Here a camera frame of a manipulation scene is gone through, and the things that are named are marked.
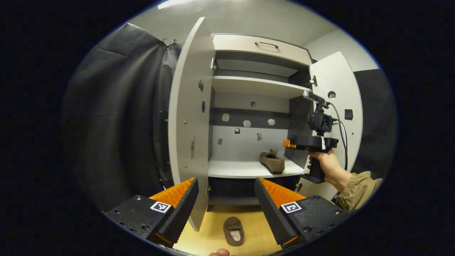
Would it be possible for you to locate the white cabinet shelf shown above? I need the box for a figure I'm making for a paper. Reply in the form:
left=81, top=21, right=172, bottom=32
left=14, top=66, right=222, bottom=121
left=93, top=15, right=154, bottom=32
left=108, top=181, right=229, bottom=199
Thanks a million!
left=212, top=76, right=311, bottom=99

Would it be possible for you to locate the brown felt shoe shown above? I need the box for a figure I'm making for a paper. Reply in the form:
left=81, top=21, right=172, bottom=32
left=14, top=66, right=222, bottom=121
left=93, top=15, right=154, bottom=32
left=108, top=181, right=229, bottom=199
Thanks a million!
left=223, top=217, right=245, bottom=247
left=259, top=149, right=286, bottom=175

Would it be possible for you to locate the white and grey shoe cabinet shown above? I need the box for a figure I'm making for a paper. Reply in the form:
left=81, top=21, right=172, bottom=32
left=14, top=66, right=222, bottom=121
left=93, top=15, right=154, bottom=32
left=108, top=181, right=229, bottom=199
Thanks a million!
left=207, top=34, right=315, bottom=214

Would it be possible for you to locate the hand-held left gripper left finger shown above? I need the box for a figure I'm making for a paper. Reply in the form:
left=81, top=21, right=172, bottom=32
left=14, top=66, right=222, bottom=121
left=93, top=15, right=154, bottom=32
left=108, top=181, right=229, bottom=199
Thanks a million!
left=103, top=178, right=199, bottom=249

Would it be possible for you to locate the white cabinet drawer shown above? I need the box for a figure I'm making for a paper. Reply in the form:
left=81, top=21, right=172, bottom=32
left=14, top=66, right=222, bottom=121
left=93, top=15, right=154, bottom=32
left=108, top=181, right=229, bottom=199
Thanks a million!
left=213, top=34, right=312, bottom=66

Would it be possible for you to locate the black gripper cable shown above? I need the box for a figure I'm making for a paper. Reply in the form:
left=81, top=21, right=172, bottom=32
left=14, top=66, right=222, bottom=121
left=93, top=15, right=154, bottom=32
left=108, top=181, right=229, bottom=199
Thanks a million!
left=326, top=102, right=349, bottom=171

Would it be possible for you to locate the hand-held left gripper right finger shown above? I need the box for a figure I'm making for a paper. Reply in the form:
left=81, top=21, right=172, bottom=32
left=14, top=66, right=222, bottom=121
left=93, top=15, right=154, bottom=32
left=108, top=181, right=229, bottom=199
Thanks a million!
left=254, top=177, right=350, bottom=250

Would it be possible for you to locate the white cabinet door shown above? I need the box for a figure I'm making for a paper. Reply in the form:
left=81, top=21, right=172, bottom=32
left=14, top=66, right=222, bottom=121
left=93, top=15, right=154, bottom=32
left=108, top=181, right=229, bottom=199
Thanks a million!
left=168, top=17, right=216, bottom=232
left=297, top=51, right=363, bottom=201

